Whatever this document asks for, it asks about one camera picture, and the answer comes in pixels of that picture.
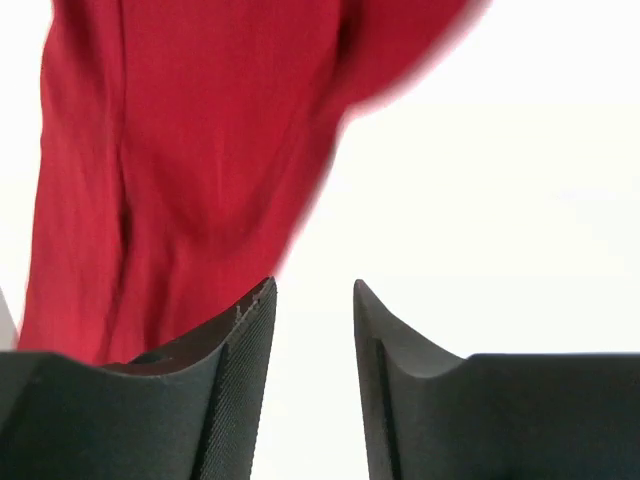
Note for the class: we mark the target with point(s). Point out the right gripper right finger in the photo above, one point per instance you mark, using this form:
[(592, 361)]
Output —
[(429, 414)]

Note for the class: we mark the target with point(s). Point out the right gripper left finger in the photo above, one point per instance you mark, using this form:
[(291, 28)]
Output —
[(189, 409)]

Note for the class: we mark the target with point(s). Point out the red t-shirt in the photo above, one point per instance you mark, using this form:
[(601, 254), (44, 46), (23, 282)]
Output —
[(182, 144)]

